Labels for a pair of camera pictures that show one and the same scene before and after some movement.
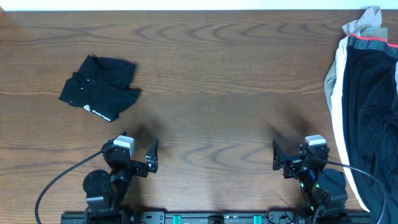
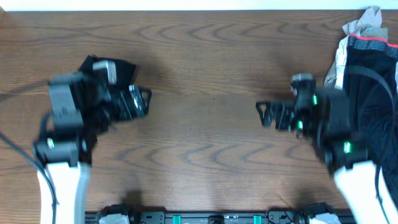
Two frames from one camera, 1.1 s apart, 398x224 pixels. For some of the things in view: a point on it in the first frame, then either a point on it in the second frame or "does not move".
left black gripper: [137, 165] -> [134, 102]
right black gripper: [293, 166] -> [285, 106]
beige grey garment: [368, 23] does not move
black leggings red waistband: [370, 116] does not move
